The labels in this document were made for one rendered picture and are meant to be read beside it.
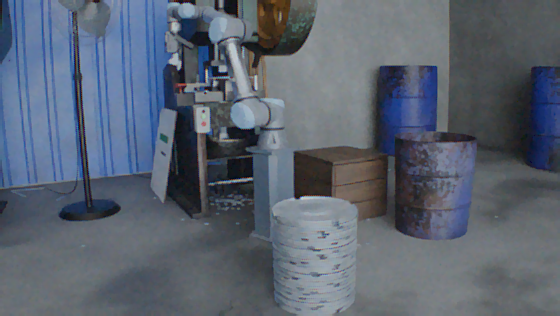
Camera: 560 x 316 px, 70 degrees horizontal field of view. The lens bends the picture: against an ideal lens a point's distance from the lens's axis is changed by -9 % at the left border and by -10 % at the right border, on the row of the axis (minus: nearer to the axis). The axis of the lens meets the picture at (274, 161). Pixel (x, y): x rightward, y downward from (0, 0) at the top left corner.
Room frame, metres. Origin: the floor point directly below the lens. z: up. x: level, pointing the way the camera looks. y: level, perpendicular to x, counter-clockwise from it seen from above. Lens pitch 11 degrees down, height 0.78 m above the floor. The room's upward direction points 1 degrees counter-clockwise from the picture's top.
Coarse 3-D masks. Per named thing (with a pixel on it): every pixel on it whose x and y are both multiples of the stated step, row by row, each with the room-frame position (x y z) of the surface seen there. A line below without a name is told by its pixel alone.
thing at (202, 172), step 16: (176, 80) 2.93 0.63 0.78; (176, 128) 2.90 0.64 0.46; (192, 128) 2.54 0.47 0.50; (176, 144) 2.96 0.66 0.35; (192, 144) 2.59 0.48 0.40; (176, 160) 2.98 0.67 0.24; (192, 160) 2.61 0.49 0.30; (176, 176) 2.98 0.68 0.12; (192, 176) 2.63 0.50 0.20; (176, 192) 2.89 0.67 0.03; (192, 192) 2.61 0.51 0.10; (208, 192) 2.45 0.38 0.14; (192, 208) 2.48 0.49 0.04; (208, 208) 2.45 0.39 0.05
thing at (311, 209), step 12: (276, 204) 1.51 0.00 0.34; (288, 204) 1.52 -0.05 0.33; (300, 204) 1.52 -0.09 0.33; (312, 204) 1.50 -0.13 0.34; (324, 204) 1.49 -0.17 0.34; (336, 204) 1.51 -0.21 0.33; (276, 216) 1.40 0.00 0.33; (288, 216) 1.38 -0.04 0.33; (300, 216) 1.38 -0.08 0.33; (312, 216) 1.38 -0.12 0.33; (324, 216) 1.37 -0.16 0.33; (336, 216) 1.37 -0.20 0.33; (348, 216) 1.35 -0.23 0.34
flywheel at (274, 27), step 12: (264, 0) 3.00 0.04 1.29; (276, 0) 2.92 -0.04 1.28; (288, 0) 2.70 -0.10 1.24; (264, 12) 3.27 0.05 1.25; (276, 12) 2.95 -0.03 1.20; (288, 12) 2.71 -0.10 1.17; (264, 24) 3.10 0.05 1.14; (276, 24) 2.93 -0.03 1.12; (264, 36) 3.06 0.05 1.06; (276, 36) 2.86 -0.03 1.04
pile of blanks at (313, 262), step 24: (288, 240) 1.35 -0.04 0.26; (312, 240) 1.31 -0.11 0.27; (336, 240) 1.33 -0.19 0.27; (288, 264) 1.35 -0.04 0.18; (312, 264) 1.31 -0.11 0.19; (336, 264) 1.34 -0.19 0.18; (288, 288) 1.35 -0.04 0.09; (312, 288) 1.31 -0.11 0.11; (336, 288) 1.32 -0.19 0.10; (312, 312) 1.31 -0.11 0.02; (336, 312) 1.33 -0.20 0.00
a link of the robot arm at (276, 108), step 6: (264, 102) 2.03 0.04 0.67; (270, 102) 2.04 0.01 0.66; (276, 102) 2.04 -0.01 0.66; (282, 102) 2.07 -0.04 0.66; (270, 108) 2.02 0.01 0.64; (276, 108) 2.04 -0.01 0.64; (282, 108) 2.07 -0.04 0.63; (270, 114) 2.01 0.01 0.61; (276, 114) 2.04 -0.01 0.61; (282, 114) 2.07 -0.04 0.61; (270, 120) 2.02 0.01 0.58; (276, 120) 2.04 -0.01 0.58; (282, 120) 2.07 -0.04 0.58; (264, 126) 2.05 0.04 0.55; (270, 126) 2.04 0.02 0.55; (276, 126) 2.04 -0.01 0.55; (282, 126) 2.06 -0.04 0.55
